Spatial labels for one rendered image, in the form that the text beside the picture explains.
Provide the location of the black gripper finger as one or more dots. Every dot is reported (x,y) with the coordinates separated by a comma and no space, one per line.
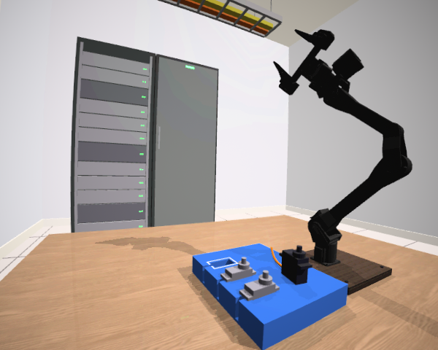
(315,38)
(286,79)

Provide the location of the blue flat deck plate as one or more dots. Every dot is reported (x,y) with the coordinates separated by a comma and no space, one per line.
(249,284)

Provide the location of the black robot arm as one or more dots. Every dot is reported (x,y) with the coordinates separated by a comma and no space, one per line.
(392,167)

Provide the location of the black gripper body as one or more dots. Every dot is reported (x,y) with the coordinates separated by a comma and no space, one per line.
(309,65)

